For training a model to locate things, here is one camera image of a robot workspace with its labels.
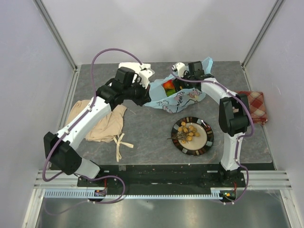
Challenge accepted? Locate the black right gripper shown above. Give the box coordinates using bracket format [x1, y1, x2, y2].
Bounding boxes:
[171, 69, 194, 97]

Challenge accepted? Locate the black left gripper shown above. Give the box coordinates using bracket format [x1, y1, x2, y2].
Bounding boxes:
[123, 79, 151, 107]

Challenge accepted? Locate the light blue plastic bag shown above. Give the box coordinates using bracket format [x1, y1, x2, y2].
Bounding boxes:
[145, 57, 213, 114]

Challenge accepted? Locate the yellow fake berry bunch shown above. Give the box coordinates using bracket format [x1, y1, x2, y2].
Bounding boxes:
[169, 121, 200, 144]

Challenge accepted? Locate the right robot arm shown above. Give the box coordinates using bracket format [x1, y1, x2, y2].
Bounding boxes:
[171, 61, 254, 187]

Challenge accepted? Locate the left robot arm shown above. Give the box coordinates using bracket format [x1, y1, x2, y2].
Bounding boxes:
[44, 62, 154, 187]

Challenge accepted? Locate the white folded cloth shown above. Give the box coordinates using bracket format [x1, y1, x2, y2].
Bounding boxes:
[118, 62, 151, 73]

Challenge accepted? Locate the beige crumpled cloth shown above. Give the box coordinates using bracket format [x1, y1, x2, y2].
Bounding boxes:
[66, 99, 134, 162]

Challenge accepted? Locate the dark rimmed beige plate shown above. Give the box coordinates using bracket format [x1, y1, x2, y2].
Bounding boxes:
[169, 116, 214, 156]

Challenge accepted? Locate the red plaid cloth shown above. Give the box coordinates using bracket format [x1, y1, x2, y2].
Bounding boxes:
[236, 91, 268, 125]

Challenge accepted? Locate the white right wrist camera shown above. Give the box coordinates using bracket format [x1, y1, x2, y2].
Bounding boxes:
[171, 62, 188, 78]

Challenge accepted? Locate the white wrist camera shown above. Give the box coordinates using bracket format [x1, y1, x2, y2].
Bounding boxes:
[138, 68, 155, 89]
[171, 62, 188, 78]

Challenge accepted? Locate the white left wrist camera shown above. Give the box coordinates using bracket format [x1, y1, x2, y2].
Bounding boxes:
[138, 68, 155, 89]

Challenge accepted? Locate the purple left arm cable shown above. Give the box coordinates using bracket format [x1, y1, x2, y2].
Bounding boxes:
[42, 48, 144, 182]

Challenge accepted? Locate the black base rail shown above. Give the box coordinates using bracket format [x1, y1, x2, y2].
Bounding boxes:
[77, 162, 250, 190]

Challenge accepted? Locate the white slotted cable duct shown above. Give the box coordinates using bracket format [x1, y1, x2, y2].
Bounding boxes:
[44, 187, 237, 199]

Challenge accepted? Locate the aluminium frame rail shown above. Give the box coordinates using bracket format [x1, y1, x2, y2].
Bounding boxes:
[34, 171, 292, 190]

